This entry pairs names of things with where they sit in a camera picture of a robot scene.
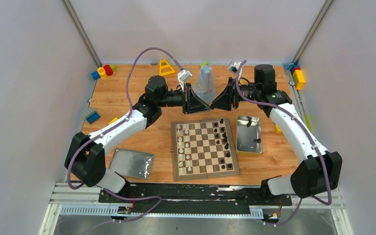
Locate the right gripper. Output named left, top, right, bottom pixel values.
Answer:
left=210, top=77, right=260, bottom=111

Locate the wooden chess board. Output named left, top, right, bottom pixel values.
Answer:
left=170, top=117, right=240, bottom=181

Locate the silver metal tin box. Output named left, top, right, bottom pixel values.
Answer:
left=235, top=116, right=262, bottom=157

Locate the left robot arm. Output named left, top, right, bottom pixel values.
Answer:
left=64, top=75, right=211, bottom=202

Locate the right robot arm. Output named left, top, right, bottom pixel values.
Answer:
left=211, top=61, right=342, bottom=205

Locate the clear bubble wrap bag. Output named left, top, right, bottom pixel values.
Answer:
left=193, top=65, right=216, bottom=104

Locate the green block behind bag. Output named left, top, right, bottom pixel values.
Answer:
left=199, top=61, right=209, bottom=68

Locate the yellow trapezoid toy block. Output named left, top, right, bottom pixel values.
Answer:
left=159, top=59, right=176, bottom=77

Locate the stacked coloured bricks corner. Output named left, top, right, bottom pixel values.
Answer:
left=283, top=63, right=306, bottom=90

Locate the small yellow block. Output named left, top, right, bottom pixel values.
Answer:
left=108, top=117, right=118, bottom=125

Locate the silver tin lid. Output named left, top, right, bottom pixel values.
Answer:
left=109, top=148, right=154, bottom=180

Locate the red cylinder block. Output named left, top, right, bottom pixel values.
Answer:
left=103, top=65, right=114, bottom=76

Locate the yellow cylinder block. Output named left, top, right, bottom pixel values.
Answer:
left=97, top=67, right=108, bottom=78

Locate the blue lego brick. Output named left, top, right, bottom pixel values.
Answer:
left=85, top=112, right=100, bottom=125

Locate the blue cube block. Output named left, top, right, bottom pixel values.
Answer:
left=91, top=71, right=101, bottom=80

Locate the grey lego brick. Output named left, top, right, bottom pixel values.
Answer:
left=81, top=107, right=95, bottom=118

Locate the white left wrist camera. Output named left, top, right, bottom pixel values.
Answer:
left=177, top=69, right=192, bottom=91

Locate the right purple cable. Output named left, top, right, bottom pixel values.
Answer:
left=235, top=59, right=333, bottom=227

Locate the purple cable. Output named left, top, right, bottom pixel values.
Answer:
left=66, top=47, right=185, bottom=224
left=235, top=59, right=333, bottom=227

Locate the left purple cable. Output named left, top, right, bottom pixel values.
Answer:
left=66, top=47, right=185, bottom=224

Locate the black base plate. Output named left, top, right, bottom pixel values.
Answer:
left=97, top=182, right=293, bottom=208

